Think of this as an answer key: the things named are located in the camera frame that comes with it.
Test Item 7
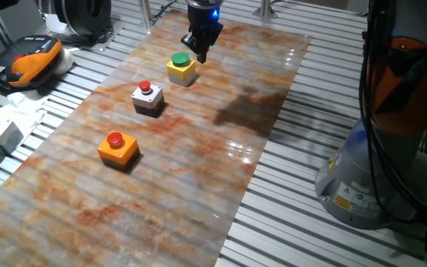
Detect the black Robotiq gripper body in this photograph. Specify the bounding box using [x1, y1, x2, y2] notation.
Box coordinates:
[188, 6, 223, 33]

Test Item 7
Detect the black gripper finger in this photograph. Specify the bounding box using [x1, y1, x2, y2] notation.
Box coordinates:
[202, 24, 225, 63]
[193, 29, 204, 63]

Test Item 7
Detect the yellow box green button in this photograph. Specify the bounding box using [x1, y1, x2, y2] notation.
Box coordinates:
[166, 52, 196, 88]

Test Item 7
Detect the grey black box red button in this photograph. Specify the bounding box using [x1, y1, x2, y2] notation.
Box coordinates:
[130, 80, 165, 119]

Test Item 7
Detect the black round reel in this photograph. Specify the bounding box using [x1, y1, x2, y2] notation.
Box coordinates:
[38, 0, 113, 38]

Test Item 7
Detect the orange box red button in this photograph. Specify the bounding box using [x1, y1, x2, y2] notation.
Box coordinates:
[96, 131, 141, 172]

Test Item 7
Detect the white round object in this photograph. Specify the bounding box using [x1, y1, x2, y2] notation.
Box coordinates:
[52, 47, 75, 76]

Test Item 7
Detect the marble pattern glossy mat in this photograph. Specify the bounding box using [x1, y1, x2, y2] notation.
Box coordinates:
[0, 9, 313, 267]

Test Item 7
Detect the orange black teach pendant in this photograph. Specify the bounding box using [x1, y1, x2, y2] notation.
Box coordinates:
[0, 34, 64, 91]

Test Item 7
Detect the white box small green button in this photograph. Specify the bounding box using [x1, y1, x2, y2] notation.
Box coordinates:
[0, 117, 24, 156]

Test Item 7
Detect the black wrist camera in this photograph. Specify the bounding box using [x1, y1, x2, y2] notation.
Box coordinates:
[180, 32, 199, 52]

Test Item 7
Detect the silver aluminium frame beam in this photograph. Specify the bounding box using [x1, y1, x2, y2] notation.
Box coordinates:
[252, 0, 278, 19]

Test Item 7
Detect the silver upright post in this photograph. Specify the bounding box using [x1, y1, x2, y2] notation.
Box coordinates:
[137, 0, 154, 33]

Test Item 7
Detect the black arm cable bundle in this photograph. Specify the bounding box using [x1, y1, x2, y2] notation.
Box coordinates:
[357, 0, 427, 225]

